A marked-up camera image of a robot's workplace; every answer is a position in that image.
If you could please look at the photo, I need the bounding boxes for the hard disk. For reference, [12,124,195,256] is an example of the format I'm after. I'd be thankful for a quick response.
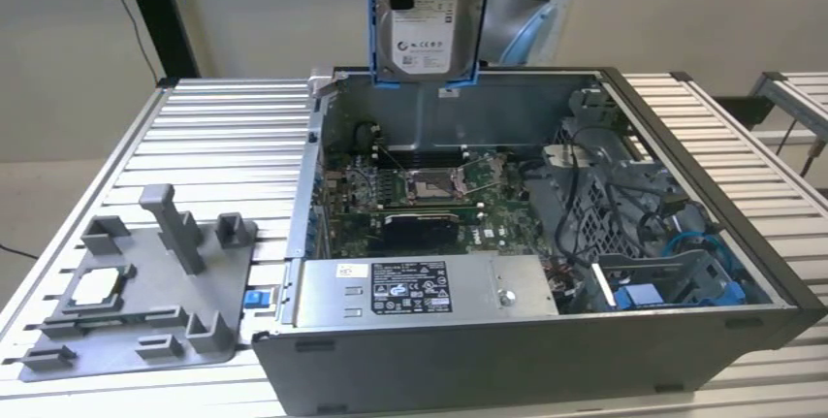
[364,0,495,95]

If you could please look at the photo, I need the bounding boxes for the grey metal disk bay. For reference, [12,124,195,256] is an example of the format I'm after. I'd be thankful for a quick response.
[591,247,745,312]

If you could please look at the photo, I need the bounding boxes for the blue carrier in disk bay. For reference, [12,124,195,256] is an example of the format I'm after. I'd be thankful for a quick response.
[613,284,665,311]

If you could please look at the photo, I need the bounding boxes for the thin metal locking lever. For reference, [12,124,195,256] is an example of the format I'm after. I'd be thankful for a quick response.
[379,145,416,179]

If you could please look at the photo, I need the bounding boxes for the metal socket cover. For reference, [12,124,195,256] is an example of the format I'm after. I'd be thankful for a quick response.
[455,151,509,196]

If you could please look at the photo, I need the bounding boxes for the CPU socket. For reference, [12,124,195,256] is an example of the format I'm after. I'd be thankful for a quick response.
[401,169,468,206]

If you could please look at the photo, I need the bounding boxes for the RAM slot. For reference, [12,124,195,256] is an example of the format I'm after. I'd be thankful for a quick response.
[376,202,485,214]

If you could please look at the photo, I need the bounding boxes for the black graphics card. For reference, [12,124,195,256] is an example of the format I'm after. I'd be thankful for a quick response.
[379,211,461,252]

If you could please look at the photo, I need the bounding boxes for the green motherboard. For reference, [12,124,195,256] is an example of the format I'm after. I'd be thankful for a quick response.
[313,144,551,264]

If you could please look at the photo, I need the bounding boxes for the perforated metal drive cage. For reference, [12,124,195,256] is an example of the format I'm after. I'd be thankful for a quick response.
[523,114,719,264]

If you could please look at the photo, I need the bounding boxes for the black box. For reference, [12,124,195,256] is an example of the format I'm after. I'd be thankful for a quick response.
[713,95,776,131]

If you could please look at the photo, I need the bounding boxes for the silver power supply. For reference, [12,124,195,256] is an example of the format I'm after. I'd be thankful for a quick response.
[293,253,561,330]

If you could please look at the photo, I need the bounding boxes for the grey parts rack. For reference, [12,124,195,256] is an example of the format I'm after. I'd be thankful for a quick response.
[19,183,260,384]

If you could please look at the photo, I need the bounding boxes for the silver CPU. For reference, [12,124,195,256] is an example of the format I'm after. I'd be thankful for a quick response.
[67,272,124,308]

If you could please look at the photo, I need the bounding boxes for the black open PC case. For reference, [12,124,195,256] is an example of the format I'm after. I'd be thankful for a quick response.
[249,65,828,418]

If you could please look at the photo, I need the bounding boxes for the black upright post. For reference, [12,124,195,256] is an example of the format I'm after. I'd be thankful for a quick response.
[117,0,201,80]

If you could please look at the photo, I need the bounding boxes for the thin black wall cable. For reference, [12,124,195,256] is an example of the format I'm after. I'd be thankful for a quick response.
[101,0,161,87]

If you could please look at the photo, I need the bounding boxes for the black wire bundle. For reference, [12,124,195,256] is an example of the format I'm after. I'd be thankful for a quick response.
[555,126,648,264]

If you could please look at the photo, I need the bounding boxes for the light blue wire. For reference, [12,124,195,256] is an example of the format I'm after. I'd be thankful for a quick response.
[667,227,727,269]

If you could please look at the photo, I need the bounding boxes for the black floor cable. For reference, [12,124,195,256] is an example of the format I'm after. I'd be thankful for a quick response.
[0,241,40,260]

